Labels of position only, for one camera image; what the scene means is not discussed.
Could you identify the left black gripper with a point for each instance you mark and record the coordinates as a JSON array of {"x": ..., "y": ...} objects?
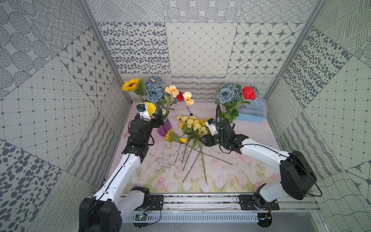
[{"x": 157, "y": 120}]

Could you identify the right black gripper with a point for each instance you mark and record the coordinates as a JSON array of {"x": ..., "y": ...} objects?
[{"x": 208, "y": 142}]

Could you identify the small sunflower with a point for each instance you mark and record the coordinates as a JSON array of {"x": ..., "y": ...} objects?
[{"x": 182, "y": 147}]

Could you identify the large sunflower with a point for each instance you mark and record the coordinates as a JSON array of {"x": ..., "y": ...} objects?
[
  {"x": 173, "y": 137},
  {"x": 135, "y": 85}
]

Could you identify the yellow rose bunch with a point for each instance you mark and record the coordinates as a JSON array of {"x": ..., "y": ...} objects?
[{"x": 193, "y": 129}]

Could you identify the large sunflower vase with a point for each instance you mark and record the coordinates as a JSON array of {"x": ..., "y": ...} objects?
[{"x": 200, "y": 156}]

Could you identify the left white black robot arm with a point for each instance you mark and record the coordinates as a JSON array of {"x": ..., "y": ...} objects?
[{"x": 106, "y": 210}]

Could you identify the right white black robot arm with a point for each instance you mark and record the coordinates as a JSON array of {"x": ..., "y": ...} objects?
[{"x": 296, "y": 175}]

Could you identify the purple ribbed vase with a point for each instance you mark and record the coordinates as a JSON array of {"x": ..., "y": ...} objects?
[{"x": 163, "y": 129}]

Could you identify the left bouquet yellow flowers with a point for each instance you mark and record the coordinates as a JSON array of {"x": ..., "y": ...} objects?
[{"x": 165, "y": 97}]

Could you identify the blue grey roses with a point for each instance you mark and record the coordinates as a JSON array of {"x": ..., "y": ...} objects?
[{"x": 232, "y": 93}]

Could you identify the blue plastic storage box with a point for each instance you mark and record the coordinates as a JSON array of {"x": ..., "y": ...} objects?
[{"x": 256, "y": 111}]

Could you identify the red rose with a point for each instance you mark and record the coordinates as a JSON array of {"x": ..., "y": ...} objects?
[{"x": 249, "y": 93}]

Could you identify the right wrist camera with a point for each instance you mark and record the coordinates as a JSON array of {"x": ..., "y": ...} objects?
[{"x": 211, "y": 125}]

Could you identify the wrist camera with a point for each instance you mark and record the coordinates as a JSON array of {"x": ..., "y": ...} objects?
[
  {"x": 211, "y": 125},
  {"x": 142, "y": 111}
]

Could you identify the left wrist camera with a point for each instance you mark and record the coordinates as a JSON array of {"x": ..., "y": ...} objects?
[{"x": 142, "y": 111}]

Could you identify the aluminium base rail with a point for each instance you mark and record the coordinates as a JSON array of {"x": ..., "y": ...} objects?
[{"x": 226, "y": 202}]

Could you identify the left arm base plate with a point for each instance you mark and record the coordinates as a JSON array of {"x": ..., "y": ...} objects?
[{"x": 150, "y": 201}]

